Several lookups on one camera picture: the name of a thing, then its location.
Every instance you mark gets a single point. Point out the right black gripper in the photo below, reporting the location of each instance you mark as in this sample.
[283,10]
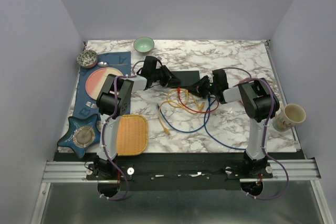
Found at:
[197,88]

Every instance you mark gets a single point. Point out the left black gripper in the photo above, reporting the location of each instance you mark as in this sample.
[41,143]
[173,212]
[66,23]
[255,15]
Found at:
[170,80]

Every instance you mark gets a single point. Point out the black network switch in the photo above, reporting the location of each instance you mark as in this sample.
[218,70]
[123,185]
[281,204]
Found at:
[187,78]

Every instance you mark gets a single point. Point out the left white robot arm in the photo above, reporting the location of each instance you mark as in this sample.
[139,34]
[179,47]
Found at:
[115,95]

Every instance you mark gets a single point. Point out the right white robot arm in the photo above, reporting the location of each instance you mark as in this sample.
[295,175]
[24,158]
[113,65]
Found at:
[259,101]

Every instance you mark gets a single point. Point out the green ceramic bowl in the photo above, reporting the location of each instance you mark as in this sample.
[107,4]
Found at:
[144,45]

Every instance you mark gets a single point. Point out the orange woven tray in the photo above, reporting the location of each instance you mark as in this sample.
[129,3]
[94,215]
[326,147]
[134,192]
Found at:
[132,137]

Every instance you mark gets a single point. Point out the metal spoon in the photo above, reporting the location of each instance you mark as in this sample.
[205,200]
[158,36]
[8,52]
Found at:
[105,64]

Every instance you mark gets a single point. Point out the pink and cream plate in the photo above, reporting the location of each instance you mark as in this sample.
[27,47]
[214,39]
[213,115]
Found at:
[96,80]

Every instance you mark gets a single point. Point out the patterned small bowl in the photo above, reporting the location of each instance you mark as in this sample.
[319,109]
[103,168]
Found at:
[87,59]

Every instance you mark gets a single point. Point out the metal fork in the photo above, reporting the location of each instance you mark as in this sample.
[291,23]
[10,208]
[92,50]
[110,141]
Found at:
[91,105]

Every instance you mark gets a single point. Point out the blue placemat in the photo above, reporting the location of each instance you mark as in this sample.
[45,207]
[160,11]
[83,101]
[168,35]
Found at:
[81,111]

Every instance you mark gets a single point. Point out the cream printed mug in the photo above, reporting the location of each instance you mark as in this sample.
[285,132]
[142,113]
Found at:
[289,116]

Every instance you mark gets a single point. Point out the blue star-shaped dish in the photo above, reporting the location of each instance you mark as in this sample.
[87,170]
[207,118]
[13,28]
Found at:
[81,134]

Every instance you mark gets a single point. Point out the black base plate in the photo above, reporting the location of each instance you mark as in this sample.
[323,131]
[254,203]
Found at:
[136,180]

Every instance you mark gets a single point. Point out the aluminium mounting rail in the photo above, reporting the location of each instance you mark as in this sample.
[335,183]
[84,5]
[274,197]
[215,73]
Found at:
[76,172]

